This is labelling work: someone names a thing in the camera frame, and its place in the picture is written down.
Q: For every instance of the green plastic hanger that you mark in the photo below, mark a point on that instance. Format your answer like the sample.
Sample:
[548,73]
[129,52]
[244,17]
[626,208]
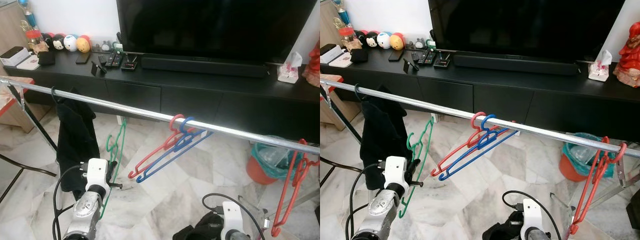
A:
[426,140]
[121,137]

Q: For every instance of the black jacket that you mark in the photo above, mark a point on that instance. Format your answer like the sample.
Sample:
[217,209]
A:
[505,230]
[200,230]

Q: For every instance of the red plastic hanger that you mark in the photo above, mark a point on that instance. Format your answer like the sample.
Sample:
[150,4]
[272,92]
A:
[173,119]
[476,116]
[292,175]
[593,172]

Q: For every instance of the blue plastic hanger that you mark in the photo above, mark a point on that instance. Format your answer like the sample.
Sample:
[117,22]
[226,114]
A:
[184,120]
[487,117]

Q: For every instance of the black hanging garment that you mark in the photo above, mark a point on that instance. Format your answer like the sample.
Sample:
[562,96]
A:
[382,135]
[75,140]

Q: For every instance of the silver clothes rack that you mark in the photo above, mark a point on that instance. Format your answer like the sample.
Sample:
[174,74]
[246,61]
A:
[125,108]
[450,111]

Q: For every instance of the black folded pouch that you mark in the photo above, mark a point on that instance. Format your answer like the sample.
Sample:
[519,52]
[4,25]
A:
[97,68]
[411,65]

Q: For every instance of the small black box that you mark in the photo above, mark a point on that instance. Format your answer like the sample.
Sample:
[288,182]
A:
[442,61]
[130,64]

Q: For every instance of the black remote control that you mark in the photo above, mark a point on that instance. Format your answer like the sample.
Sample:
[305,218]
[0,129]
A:
[109,60]
[118,61]
[422,57]
[430,58]

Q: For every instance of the black phone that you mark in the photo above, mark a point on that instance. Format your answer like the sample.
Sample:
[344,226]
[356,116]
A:
[396,55]
[83,57]

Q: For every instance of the marble top folding table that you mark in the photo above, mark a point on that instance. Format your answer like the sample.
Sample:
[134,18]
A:
[7,97]
[326,87]

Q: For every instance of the black wallet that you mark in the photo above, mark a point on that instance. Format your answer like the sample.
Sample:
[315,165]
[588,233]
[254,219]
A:
[46,58]
[359,56]

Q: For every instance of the orange round plush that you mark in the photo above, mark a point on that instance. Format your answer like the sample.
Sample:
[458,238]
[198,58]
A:
[84,44]
[398,41]

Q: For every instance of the black TV console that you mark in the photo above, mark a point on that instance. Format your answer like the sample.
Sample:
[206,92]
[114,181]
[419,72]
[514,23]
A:
[225,100]
[550,100]

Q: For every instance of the white round plush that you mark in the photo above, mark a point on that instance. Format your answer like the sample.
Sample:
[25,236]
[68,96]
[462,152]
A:
[385,40]
[71,43]

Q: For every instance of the black round plush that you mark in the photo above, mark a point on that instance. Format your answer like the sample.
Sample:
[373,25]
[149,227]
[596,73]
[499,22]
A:
[59,42]
[372,40]

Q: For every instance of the red gold figurine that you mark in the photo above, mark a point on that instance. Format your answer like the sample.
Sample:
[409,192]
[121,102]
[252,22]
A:
[631,55]
[315,65]

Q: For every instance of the red bin teal liner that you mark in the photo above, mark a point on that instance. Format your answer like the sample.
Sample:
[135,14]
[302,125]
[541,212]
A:
[572,167]
[260,172]

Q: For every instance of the red lidded jar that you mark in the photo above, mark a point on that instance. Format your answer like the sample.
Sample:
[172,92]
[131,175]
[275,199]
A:
[36,41]
[349,38]

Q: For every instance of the white tissue box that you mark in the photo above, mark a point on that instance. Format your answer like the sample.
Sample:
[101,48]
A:
[289,72]
[599,70]

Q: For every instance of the wooden cabinet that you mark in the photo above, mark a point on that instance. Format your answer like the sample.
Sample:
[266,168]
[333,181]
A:
[7,25]
[326,22]

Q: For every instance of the black television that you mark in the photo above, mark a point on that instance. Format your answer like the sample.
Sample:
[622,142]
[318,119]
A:
[215,27]
[525,27]

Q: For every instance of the dark grey sofa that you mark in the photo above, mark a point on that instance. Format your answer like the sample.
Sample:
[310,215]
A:
[634,216]

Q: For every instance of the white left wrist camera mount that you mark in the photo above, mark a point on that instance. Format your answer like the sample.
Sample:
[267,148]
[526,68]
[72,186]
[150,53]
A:
[95,172]
[396,170]

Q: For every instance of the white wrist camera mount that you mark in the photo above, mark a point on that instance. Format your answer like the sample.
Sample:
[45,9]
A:
[531,217]
[95,172]
[396,170]
[232,220]

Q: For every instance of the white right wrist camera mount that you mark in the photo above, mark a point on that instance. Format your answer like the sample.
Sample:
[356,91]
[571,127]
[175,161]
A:
[232,220]
[531,217]

